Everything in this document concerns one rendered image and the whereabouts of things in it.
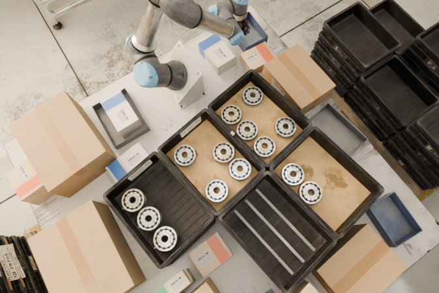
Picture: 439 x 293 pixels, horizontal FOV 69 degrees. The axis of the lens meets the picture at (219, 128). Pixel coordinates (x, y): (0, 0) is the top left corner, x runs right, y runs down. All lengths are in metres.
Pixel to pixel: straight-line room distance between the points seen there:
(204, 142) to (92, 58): 1.64
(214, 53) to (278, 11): 1.31
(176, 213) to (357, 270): 0.79
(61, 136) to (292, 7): 2.18
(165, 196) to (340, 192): 0.79
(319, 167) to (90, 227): 1.04
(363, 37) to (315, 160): 1.08
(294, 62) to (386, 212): 0.85
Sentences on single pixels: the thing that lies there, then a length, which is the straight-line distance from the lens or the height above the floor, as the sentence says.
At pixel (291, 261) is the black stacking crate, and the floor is 0.83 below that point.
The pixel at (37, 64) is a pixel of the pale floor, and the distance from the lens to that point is 3.11.
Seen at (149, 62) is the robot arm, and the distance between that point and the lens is 1.53.
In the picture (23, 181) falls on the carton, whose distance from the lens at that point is 1.75.
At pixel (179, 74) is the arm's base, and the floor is 0.91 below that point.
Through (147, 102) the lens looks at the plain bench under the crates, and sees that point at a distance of 1.81.
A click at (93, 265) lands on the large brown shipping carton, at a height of 0.90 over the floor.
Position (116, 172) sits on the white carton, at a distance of 1.63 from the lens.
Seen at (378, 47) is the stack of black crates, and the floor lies 0.49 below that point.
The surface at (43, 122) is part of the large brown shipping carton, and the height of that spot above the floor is 0.90.
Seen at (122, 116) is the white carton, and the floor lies 0.79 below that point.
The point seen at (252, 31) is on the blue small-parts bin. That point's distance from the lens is 1.98.
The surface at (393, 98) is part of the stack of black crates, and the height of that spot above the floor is 0.38.
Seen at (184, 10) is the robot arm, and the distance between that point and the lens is 1.22.
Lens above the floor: 2.30
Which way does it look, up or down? 71 degrees down
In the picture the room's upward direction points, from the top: 5 degrees counter-clockwise
